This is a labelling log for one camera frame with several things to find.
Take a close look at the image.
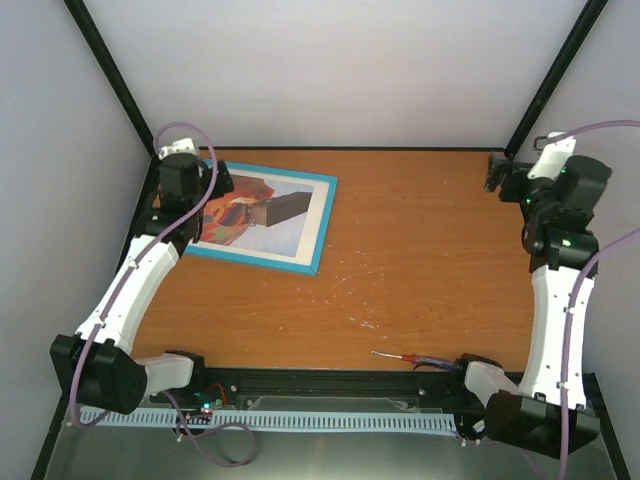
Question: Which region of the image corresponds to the colourful photo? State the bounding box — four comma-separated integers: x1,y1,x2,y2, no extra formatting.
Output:
198,167,331,260

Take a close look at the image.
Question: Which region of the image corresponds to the blue picture frame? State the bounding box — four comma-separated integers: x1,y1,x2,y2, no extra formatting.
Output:
182,159,339,277

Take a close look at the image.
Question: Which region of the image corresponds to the red blue screwdriver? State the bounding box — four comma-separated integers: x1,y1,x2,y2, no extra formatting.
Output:
371,351,454,371

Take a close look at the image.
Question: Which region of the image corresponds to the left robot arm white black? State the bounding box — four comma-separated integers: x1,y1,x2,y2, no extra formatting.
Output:
50,151,234,414

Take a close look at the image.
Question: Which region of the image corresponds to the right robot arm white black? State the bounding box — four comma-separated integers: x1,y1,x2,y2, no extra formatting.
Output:
454,153,612,458

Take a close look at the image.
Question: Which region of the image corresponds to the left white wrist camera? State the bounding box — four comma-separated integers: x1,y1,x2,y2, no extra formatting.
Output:
158,137,198,160

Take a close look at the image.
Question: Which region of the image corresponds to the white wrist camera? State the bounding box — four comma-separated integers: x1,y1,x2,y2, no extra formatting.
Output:
158,137,198,160
527,132,576,180

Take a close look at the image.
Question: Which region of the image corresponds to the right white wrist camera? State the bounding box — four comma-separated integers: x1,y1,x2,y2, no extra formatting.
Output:
527,132,576,180

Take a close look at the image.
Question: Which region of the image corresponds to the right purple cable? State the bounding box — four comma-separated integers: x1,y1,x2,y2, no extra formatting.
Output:
519,119,640,480

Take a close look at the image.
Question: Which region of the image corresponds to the black enclosure frame post right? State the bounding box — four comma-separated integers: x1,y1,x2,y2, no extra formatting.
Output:
503,0,608,160

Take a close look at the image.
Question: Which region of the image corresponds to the black enclosure frame post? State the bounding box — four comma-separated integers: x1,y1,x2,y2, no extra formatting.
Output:
503,0,608,160
63,0,154,156

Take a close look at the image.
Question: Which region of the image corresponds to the black enclosure frame post left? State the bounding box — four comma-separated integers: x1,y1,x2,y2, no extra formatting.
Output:
63,0,154,156

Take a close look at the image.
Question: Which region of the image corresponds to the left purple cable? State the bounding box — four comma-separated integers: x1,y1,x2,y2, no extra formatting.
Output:
68,121,219,427

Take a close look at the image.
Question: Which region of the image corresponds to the black mounting rail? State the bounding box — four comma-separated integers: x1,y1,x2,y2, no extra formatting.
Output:
170,367,483,411

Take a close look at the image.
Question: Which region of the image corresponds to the light blue slotted cable duct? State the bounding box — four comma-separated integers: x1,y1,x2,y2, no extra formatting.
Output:
100,408,457,437

